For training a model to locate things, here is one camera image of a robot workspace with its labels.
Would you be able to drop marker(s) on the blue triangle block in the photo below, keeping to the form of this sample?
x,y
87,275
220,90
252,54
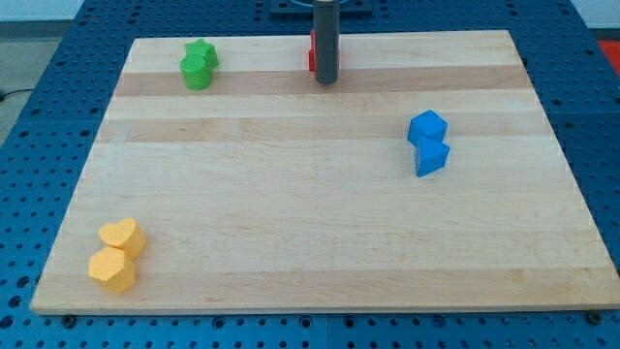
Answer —
x,y
431,156

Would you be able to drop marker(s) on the wooden board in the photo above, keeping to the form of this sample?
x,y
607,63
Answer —
x,y
270,193

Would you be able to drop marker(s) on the red block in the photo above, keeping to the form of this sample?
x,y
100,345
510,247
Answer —
x,y
311,55

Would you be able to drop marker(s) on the blue cube block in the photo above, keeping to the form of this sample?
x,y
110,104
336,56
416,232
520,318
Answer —
x,y
428,124

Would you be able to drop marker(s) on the green cylinder block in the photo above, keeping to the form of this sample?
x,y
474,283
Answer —
x,y
195,72

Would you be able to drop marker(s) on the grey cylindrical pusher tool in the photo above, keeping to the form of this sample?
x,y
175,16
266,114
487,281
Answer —
x,y
326,17

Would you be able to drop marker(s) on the green star block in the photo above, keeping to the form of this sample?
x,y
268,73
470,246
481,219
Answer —
x,y
205,50

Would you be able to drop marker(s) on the yellow heart block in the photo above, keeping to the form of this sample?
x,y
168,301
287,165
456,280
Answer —
x,y
125,235

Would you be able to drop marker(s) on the yellow hexagon block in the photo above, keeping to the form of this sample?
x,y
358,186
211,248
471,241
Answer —
x,y
112,270

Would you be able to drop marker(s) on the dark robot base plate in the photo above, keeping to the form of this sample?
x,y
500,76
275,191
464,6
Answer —
x,y
289,8

